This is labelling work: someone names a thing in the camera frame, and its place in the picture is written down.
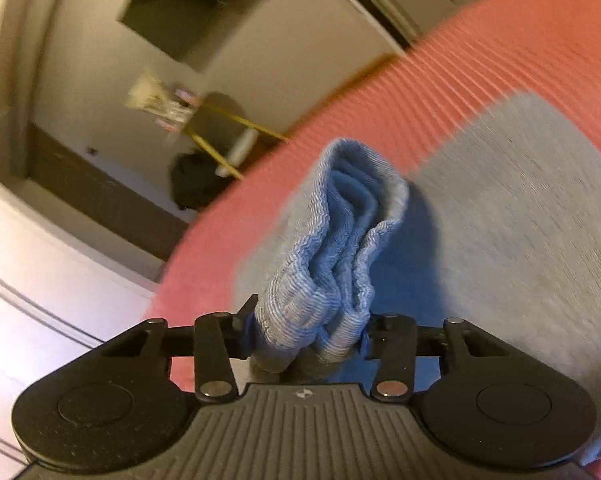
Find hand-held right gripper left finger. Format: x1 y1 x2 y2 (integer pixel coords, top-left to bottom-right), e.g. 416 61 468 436
103 294 258 402

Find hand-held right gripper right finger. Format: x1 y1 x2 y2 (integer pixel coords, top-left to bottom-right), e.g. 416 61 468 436
358 314 504 402

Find grey-blue sweat pants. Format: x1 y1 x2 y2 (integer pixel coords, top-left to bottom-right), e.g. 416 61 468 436
230 90 601 467

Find black bag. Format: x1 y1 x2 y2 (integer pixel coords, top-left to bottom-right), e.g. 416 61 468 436
169 152 232 212

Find yellow round side table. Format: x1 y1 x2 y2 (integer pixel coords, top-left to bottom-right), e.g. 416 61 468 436
180 92 291 181

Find dark door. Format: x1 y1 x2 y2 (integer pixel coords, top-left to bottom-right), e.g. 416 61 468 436
28 122 201 264

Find red ribbed bedspread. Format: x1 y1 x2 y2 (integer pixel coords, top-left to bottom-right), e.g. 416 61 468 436
150 0 601 480

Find dark wall panel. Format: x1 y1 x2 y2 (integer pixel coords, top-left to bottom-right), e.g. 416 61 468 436
120 0 306 62

